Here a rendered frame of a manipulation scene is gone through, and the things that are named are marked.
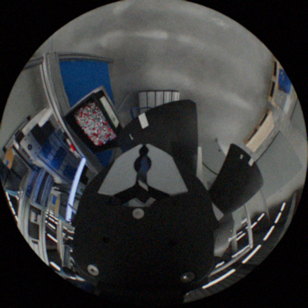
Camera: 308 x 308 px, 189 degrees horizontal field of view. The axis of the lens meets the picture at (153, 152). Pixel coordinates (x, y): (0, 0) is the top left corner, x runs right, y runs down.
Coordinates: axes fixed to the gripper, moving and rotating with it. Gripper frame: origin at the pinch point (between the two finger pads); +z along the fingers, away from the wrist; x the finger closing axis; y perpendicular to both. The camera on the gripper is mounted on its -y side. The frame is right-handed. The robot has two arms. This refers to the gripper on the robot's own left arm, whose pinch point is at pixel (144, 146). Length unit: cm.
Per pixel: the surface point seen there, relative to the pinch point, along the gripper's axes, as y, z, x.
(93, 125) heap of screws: 0.3, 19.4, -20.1
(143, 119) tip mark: -1.5, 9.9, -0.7
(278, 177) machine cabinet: 162, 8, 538
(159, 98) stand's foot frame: -8, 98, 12
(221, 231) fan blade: 36.3, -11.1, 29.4
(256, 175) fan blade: 12.0, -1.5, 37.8
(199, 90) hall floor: -23, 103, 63
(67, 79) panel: -25, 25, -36
